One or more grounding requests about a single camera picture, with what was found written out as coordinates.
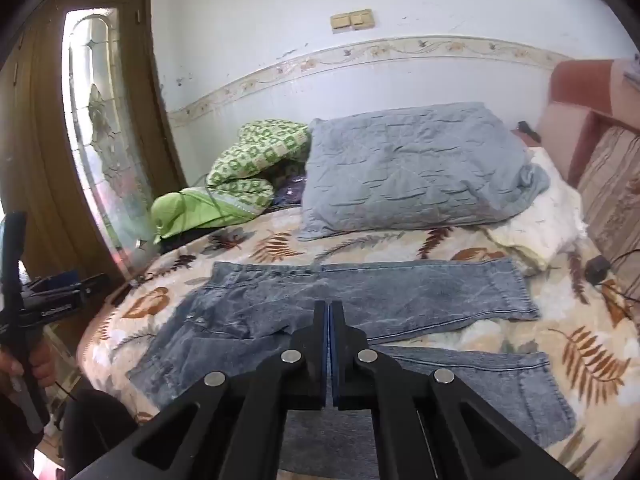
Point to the cream fluffy blanket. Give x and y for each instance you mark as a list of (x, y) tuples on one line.
[(545, 220)]

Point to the plain green cloth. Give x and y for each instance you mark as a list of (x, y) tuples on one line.
[(190, 210)]

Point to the dark purple cloth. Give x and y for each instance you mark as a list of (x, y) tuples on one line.
[(287, 190)]

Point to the leaf-printed blanket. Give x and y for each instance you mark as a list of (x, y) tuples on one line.
[(165, 305)]

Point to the person's black trousers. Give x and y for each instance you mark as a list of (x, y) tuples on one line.
[(97, 430)]

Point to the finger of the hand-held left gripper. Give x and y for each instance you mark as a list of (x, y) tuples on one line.
[(62, 280), (95, 282)]

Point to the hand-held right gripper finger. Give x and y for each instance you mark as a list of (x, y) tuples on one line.
[(334, 345), (326, 345)]

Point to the wooden door with patterned glass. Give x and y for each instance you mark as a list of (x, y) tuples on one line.
[(45, 160)]

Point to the black charger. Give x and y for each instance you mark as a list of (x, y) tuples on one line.
[(596, 269)]

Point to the grey quilted pillow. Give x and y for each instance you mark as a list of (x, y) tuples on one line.
[(410, 170)]

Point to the green patterned quilt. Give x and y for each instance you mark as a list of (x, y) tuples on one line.
[(250, 155)]

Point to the beige wall switch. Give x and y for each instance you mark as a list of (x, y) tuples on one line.
[(362, 18), (341, 22)]

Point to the person's left hand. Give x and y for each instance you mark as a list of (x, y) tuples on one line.
[(42, 362)]

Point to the grey-blue denim pants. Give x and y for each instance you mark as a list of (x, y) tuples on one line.
[(400, 290)]

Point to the pink striped upholstered headboard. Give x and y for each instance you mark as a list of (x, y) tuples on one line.
[(615, 185)]

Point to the small black object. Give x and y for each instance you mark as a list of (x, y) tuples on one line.
[(527, 128)]

